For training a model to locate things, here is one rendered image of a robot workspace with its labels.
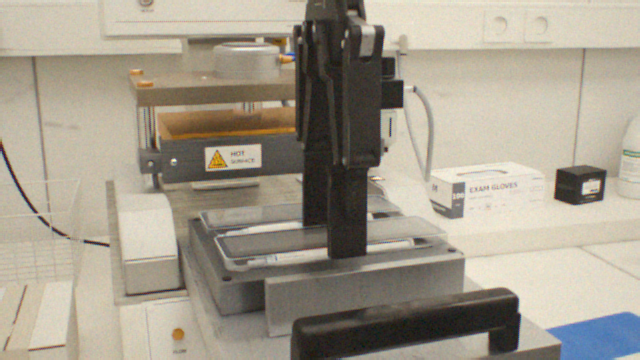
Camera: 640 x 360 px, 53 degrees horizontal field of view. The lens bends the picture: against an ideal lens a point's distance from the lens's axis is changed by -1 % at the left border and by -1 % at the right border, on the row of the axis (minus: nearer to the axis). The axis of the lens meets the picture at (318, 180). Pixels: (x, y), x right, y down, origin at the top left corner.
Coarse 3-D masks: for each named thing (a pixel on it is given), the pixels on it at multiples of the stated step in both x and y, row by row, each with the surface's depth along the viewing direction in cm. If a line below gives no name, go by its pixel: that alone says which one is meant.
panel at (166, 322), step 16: (144, 304) 60; (160, 304) 60; (176, 304) 60; (144, 320) 59; (160, 320) 60; (176, 320) 60; (192, 320) 61; (144, 336) 59; (160, 336) 59; (176, 336) 58; (192, 336) 60; (160, 352) 59; (176, 352) 60; (192, 352) 60; (208, 352) 60
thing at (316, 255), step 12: (216, 240) 51; (396, 240) 51; (408, 240) 52; (420, 240) 52; (432, 240) 52; (444, 240) 53; (288, 252) 48; (300, 252) 49; (312, 252) 49; (324, 252) 49; (372, 252) 51; (384, 252) 52; (228, 264) 47; (240, 264) 47; (252, 264) 48; (264, 264) 48; (276, 264) 48; (288, 264) 50; (300, 264) 50
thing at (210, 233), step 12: (276, 204) 62; (372, 216) 60; (384, 216) 60; (396, 216) 61; (204, 228) 57; (228, 228) 56; (240, 228) 56; (252, 228) 56; (264, 228) 57; (276, 228) 57; (288, 228) 57
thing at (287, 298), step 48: (192, 288) 54; (288, 288) 43; (336, 288) 44; (384, 288) 46; (432, 288) 47; (480, 288) 52; (240, 336) 44; (288, 336) 44; (480, 336) 44; (528, 336) 44
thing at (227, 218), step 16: (240, 208) 61; (256, 208) 61; (272, 208) 61; (288, 208) 61; (368, 208) 61; (384, 208) 61; (208, 224) 56; (224, 224) 56; (240, 224) 56; (256, 224) 57
